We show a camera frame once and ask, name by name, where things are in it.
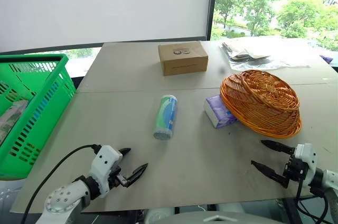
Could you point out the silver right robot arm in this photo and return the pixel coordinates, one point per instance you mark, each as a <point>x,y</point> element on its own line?
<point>331,181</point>

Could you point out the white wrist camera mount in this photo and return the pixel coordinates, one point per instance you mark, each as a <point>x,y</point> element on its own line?
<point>307,152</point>
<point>105,159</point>

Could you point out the purple tissue pack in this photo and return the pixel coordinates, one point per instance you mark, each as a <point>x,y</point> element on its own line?
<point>216,110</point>

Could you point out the clear plastic bag with papers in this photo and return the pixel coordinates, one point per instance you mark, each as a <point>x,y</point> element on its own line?
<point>245,55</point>

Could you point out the blue green cylindrical canister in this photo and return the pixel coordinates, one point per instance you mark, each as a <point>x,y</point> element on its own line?
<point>166,115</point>

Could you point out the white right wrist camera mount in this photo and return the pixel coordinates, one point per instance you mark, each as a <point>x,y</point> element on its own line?
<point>307,152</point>

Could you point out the brown cardboard box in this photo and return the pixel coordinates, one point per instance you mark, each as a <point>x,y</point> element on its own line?
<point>182,60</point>

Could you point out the white roller blind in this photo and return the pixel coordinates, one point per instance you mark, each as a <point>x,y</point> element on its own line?
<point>105,4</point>

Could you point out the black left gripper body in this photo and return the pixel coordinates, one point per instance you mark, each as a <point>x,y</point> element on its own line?
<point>116,176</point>

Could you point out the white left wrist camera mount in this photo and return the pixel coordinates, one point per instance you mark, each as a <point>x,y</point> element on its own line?
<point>105,159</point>

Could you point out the orange wicker basket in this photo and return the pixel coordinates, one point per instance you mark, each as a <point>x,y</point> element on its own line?
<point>261,102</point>

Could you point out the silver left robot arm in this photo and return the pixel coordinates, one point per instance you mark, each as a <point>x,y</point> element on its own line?
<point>66,195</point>

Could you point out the green plastic shopping basket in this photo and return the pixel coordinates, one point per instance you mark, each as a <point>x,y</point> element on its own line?
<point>39,118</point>

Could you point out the small purple object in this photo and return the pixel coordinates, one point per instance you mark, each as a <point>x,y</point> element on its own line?
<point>327,58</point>

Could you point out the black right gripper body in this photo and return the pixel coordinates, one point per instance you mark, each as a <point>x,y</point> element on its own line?
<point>297,168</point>

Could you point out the grey robot torso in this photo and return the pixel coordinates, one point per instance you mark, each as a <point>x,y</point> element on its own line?
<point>211,220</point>

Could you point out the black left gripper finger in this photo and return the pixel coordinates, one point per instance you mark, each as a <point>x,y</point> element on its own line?
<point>126,151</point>
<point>136,175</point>

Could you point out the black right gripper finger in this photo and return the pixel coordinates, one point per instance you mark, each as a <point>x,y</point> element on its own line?
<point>272,173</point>
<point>280,147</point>

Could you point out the packaged item in wrapper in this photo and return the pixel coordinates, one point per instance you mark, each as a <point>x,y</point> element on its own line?
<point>11,118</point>

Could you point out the black window frame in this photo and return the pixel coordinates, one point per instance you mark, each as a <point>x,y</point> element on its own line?
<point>212,4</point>

